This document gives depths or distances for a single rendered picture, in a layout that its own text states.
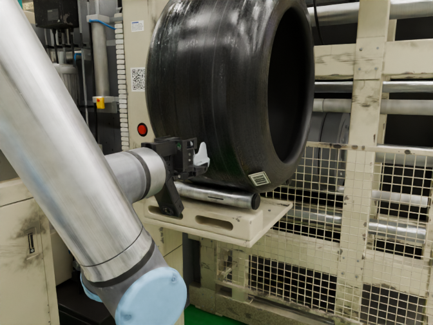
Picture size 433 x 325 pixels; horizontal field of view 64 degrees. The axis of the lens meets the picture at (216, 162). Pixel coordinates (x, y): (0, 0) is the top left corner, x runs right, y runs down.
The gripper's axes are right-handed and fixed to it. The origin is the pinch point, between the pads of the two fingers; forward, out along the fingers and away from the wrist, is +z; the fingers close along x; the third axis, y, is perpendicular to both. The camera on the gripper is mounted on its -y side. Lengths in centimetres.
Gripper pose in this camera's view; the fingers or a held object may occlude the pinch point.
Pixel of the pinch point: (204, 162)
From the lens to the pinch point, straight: 81.4
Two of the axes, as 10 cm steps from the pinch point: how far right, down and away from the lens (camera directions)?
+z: 4.9, -1.8, 8.5
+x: -8.7, -1.0, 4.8
